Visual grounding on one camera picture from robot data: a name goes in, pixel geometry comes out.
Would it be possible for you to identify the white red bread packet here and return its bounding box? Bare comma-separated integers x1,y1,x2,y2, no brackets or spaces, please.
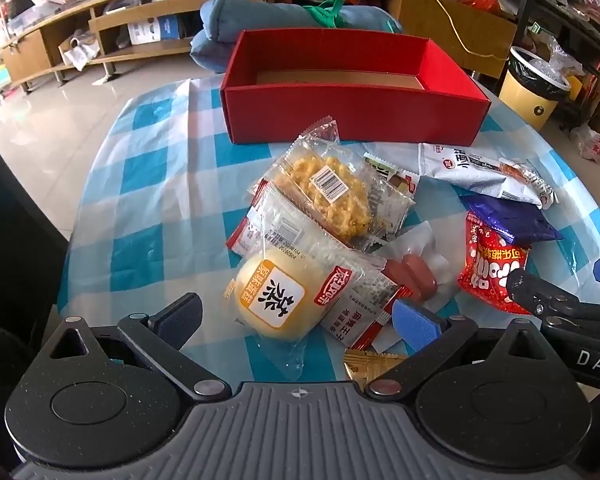
225,180,331,261

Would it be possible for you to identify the clear yellow crisp packet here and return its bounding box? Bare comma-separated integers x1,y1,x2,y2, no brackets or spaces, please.
265,117,416,253

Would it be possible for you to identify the red cardboard box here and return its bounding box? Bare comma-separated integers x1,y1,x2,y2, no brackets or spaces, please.
219,29,492,146

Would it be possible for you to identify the blue rolled blanket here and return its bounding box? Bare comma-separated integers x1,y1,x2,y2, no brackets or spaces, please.
189,0,406,73

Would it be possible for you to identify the red snack packet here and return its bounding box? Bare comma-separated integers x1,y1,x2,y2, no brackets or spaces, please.
456,212,533,316

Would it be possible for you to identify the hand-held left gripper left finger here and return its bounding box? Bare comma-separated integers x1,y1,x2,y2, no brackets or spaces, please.
42,292,233,402

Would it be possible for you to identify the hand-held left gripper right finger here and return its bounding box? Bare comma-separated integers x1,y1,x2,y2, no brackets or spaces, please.
365,299,571,401

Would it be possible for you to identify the wooden television stand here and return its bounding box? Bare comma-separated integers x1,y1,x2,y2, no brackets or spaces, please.
0,0,520,92

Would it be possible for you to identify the purple snack packet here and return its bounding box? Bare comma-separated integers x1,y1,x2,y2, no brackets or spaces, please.
459,192,565,243

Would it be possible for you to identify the green strap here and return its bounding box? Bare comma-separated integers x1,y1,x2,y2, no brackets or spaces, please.
302,0,348,28

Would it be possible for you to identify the blue white checked tablecloth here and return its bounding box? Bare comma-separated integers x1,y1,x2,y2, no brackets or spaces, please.
55,77,600,396

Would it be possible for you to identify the clear plastic wrap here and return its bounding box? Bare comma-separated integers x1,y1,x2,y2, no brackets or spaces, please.
527,35,583,81

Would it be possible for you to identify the dark bulky object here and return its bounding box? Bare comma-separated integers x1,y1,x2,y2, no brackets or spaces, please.
0,127,68,361

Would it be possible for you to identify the black metal shelf rack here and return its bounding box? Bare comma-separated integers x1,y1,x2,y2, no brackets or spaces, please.
480,0,600,126

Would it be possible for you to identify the white red printed plastic bag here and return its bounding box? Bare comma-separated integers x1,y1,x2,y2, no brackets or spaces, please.
570,124,600,170

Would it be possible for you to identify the gold snack packet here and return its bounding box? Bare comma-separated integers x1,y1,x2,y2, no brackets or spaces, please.
342,347,408,386

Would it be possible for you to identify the yellow bun packet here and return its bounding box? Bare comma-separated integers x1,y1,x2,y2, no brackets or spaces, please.
220,237,361,383

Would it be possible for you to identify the red white label sachet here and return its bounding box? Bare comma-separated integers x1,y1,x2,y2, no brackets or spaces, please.
320,260,421,356

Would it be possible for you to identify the clear sausage packet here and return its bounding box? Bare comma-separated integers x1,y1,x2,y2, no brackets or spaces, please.
380,220,453,311

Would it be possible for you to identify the white spicy strip packet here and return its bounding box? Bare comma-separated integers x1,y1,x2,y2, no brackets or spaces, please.
417,142,561,208

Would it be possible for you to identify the white blue carton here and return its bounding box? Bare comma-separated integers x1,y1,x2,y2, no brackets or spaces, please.
127,16,181,45

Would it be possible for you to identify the yellow cable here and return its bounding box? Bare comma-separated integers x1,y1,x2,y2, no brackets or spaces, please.
370,0,516,56

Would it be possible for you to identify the yellow trash bin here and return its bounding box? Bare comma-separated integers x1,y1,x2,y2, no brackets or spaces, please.
497,46,573,131

